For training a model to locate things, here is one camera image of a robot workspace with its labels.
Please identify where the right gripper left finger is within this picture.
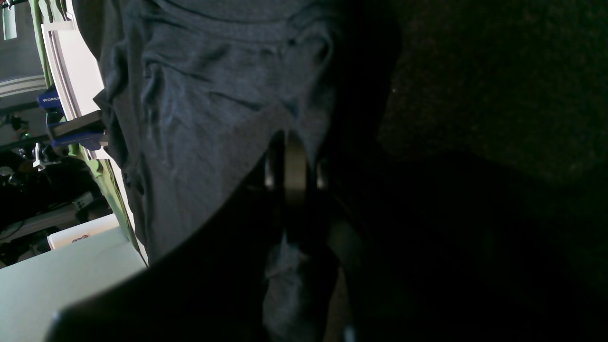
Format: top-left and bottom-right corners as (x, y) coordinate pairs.
(45, 132), (286, 342)

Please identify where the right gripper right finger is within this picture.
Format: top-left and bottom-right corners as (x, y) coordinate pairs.
(320, 147), (607, 342)

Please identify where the dark grey T-shirt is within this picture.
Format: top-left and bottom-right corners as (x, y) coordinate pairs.
(73, 0), (401, 342)

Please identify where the white bin left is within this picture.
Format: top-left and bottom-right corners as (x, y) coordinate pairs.
(0, 214), (146, 342)

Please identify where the black table cloth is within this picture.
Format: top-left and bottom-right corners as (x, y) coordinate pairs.
(379, 0), (607, 185)

